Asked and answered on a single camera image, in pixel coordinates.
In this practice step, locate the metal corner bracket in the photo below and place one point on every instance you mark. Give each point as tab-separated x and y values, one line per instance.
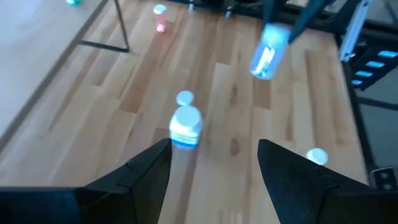
385	179

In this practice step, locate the yellow medicine bottle white cap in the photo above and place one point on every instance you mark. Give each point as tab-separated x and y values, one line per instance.
317	156

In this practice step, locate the wooden shelf black frame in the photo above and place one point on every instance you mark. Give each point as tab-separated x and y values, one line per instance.
31	46

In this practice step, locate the silver metal frame post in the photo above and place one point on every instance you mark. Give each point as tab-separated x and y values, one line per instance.
354	31

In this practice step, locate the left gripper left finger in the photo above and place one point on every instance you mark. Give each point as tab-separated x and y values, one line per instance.
140	186

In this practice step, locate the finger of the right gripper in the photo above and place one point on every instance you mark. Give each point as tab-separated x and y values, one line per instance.
272	11
306	15

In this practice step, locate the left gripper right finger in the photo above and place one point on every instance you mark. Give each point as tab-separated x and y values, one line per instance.
289	186

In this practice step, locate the black device blue lights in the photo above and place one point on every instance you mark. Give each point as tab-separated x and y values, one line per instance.
373	68

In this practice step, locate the white bottle blue label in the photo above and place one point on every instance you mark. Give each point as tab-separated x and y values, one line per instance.
185	124

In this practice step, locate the teal medicine bottle white cap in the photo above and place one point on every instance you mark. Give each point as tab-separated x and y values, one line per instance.
74	2
269	53

